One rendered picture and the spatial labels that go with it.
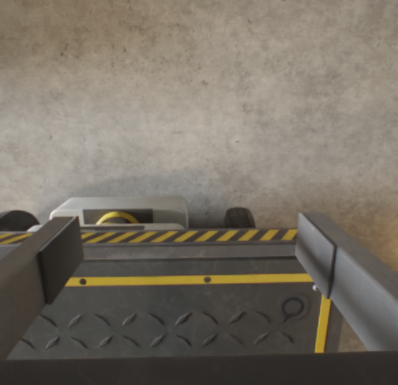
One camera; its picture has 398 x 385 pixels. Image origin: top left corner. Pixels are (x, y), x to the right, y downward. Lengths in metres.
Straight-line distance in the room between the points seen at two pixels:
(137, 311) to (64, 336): 0.11
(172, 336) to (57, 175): 0.45
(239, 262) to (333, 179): 0.42
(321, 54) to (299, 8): 0.10
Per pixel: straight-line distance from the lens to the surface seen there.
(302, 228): 0.16
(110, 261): 0.39
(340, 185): 0.76
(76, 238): 0.17
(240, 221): 0.56
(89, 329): 0.46
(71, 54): 0.70
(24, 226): 0.72
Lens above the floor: 0.65
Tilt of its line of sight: 75 degrees down
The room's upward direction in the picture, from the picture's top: 175 degrees clockwise
